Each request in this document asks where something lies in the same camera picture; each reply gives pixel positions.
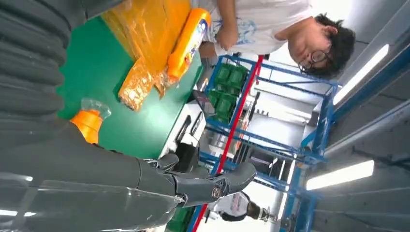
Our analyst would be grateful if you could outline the white table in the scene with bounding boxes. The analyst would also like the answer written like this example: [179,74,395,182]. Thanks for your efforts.
[158,96,212,160]

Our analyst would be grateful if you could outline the blue metal rack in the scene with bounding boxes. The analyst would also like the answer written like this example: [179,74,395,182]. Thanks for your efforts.
[187,54,340,232]

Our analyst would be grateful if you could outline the black phone with pale rim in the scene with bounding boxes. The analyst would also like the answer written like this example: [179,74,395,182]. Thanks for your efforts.
[190,111,205,137]

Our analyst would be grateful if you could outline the person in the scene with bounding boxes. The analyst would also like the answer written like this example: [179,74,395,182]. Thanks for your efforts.
[192,0,356,81]
[208,191,270,223]

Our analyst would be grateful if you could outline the black round eyeglasses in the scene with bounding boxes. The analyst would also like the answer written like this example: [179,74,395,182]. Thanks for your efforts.
[298,49,330,73]

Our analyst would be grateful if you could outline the yellow plastic sheet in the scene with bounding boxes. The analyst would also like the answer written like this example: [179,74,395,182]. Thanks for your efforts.
[102,0,193,85]

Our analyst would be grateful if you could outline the long ceiling light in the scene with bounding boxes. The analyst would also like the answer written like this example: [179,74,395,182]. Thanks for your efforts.
[306,160,375,191]
[332,44,390,106]

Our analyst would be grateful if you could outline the person's hand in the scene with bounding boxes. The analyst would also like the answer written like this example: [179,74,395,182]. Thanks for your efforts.
[215,25,240,52]

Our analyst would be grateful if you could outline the flat black device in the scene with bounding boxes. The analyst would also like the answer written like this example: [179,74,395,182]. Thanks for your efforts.
[177,115,192,142]

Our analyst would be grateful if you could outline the crinkled yellow plastic bag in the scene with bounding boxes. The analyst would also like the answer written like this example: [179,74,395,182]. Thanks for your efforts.
[117,57,167,112]

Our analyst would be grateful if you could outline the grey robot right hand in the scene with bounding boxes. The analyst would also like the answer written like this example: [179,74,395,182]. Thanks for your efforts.
[0,122,258,232]

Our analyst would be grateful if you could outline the black carrying case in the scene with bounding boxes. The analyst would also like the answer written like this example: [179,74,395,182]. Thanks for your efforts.
[174,142,201,174]

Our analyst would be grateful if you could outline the red metal bar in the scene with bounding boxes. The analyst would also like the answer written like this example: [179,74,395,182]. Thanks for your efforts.
[191,55,264,232]

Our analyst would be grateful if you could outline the green plastic crate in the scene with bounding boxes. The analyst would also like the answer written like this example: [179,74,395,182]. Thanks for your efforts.
[216,63,249,97]
[208,91,238,124]
[166,206,195,232]

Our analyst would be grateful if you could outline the green table mat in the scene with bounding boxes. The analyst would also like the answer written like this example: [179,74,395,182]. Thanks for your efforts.
[56,16,205,161]

